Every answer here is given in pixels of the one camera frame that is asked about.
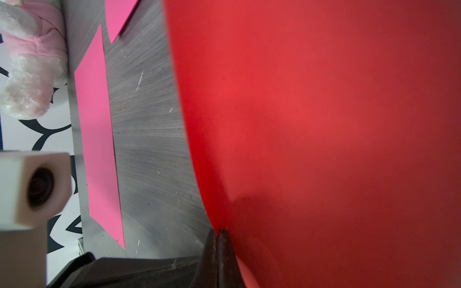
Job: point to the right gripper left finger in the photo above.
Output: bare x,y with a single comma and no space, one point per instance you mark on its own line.
206,275

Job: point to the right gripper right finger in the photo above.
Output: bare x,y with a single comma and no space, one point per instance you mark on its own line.
228,271

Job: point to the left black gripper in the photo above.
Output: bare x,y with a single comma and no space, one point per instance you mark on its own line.
88,272

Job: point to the red square paper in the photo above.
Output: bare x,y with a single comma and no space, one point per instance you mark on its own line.
325,137

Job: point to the magenta paper sheet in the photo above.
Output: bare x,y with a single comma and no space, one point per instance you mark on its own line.
92,93
117,13

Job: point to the white teddy bear pink shirt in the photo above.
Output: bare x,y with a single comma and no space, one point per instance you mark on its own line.
35,38

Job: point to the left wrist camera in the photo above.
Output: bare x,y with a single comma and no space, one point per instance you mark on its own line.
35,186

